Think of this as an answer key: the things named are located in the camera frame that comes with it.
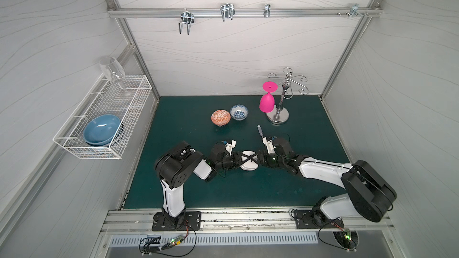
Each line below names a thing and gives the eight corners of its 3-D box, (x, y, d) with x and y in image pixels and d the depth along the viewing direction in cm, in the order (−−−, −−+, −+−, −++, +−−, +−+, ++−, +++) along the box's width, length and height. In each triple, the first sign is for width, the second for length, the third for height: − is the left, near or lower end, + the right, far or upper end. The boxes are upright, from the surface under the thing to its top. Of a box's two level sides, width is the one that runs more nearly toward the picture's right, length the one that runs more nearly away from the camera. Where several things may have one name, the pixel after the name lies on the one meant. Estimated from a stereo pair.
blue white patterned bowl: (238, 123, 108) (238, 119, 105) (227, 113, 114) (227, 109, 110) (250, 115, 113) (250, 110, 109) (239, 106, 118) (240, 101, 114)
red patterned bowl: (207, 122, 109) (206, 117, 105) (218, 111, 115) (218, 106, 111) (222, 131, 105) (222, 126, 101) (233, 119, 111) (233, 114, 107)
